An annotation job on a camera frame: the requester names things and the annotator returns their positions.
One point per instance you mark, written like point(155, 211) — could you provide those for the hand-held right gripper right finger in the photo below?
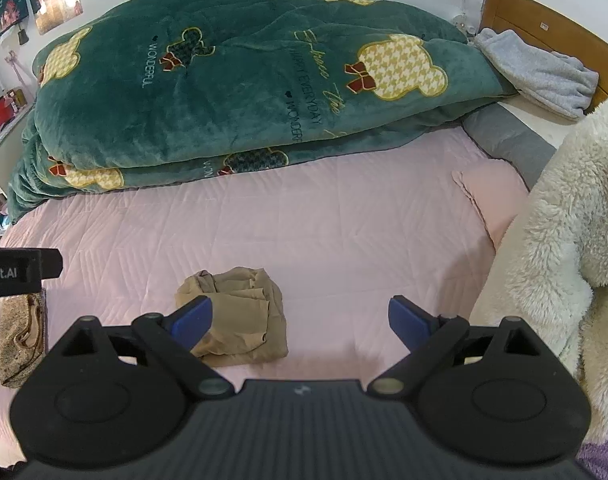
point(409, 322)

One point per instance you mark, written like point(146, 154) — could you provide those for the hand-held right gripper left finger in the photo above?
point(194, 317)

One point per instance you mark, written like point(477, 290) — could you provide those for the beige pants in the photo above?
point(249, 310)

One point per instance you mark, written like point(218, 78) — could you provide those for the brown patterned cloth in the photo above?
point(19, 345)

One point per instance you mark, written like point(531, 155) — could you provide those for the white desk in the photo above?
point(4, 145)

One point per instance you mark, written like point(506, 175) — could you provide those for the pink pillow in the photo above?
point(489, 195)

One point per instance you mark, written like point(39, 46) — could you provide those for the white fluffy blanket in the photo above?
point(549, 260)

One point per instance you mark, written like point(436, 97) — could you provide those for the grey pillow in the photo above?
point(509, 140)

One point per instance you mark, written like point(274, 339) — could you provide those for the green printed blanket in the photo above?
point(234, 100)

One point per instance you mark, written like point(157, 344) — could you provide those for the purple fuzzy cloth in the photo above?
point(604, 457)

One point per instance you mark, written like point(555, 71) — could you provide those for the grey fleece garment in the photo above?
point(539, 75)

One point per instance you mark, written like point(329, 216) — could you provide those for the wooden headboard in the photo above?
point(534, 20)

